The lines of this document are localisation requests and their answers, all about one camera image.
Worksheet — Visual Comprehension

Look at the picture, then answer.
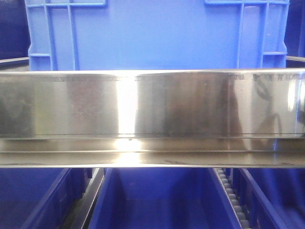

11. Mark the blue bin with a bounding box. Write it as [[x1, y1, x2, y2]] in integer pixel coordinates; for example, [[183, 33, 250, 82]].
[[227, 168, 305, 229], [89, 167, 241, 229], [0, 168, 92, 229]]

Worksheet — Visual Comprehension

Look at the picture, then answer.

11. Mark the stainless steel shelf beam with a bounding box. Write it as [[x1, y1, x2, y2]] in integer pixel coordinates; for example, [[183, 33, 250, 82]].
[[0, 69, 305, 167]]

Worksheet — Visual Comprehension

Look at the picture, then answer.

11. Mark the light blue upper crate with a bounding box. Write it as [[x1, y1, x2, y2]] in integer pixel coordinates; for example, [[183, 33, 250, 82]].
[[25, 0, 289, 71]]

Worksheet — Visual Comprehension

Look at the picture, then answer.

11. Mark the white roller conveyor track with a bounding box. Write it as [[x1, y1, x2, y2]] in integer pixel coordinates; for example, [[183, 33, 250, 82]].
[[213, 168, 250, 229]]

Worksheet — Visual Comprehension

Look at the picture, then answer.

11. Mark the dark blue upper-left crate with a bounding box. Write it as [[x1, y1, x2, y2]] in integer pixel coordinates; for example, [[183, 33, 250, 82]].
[[0, 0, 30, 60]]

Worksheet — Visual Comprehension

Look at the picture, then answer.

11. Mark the steel lane divider rail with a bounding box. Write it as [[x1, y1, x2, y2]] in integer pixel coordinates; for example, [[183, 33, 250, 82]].
[[61, 168, 104, 229]]

